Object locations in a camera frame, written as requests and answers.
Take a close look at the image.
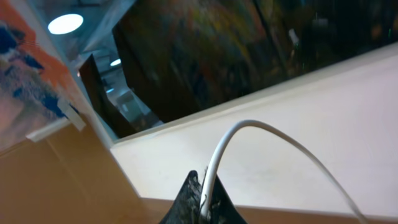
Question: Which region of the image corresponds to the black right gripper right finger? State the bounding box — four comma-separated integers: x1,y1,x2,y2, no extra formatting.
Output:
210,177,247,224

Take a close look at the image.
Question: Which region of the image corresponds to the colourful wall poster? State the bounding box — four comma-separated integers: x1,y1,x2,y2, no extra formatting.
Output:
1,0,86,151

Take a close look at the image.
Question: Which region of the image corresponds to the round ceiling light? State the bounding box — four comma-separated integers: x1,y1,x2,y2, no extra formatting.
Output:
48,14,84,35

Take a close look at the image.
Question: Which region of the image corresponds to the dark glass window panel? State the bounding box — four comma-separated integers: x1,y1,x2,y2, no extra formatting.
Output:
80,0,397,138

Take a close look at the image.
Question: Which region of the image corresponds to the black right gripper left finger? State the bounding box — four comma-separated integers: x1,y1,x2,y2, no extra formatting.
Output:
159,170,201,224

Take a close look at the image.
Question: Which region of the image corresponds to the white USB cable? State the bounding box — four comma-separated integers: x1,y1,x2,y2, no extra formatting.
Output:
198,119,369,224

